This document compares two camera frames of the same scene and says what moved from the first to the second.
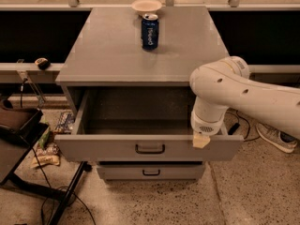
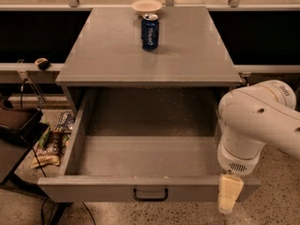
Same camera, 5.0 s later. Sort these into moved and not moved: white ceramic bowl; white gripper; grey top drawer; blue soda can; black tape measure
Moved: white gripper; grey top drawer
Not moved: white ceramic bowl; blue soda can; black tape measure
